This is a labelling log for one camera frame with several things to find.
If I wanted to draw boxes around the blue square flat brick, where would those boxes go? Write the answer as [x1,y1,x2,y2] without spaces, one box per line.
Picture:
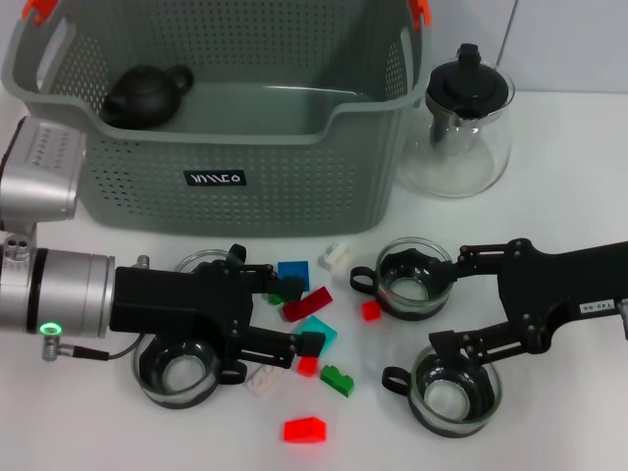
[277,259,311,293]

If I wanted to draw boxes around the teal square flat brick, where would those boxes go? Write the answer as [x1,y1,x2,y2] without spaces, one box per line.
[296,315,339,357]

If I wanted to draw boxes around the glass teacup black sleeve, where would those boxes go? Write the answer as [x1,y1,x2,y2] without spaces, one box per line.
[382,342,504,438]
[132,333,246,411]
[349,236,452,323]
[174,243,250,276]

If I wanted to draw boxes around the clear glass teapot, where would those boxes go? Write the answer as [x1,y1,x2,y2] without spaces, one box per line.
[395,42,516,199]

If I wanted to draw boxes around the grey-green perforated storage bin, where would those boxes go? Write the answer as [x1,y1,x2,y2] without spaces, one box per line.
[0,0,436,241]

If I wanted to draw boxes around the black glass teapot lid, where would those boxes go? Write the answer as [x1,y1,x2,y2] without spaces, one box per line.
[424,42,511,144]

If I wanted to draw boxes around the orange bin handle clip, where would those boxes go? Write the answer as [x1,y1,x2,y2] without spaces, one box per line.
[22,0,59,26]
[408,0,434,29]

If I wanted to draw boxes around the white toy brick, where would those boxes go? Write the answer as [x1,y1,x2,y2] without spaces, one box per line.
[316,241,352,272]

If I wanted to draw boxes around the translucent white brick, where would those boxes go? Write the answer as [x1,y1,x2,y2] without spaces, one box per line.
[244,365,284,396]

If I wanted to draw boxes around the left arm cable with plug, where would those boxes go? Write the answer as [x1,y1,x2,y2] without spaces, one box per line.
[41,336,141,363]

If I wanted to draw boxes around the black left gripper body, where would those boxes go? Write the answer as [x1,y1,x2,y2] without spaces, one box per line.
[108,258,256,369]

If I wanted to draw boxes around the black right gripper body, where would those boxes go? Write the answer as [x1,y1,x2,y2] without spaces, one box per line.
[495,237,628,355]

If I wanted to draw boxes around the dark red long brick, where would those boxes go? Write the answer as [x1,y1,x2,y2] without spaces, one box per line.
[282,287,335,324]

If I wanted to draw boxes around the black clay teapot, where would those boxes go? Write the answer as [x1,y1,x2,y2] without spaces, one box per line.
[101,63,195,131]

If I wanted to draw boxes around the large red toy brick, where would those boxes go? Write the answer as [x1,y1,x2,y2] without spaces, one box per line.
[283,415,329,445]

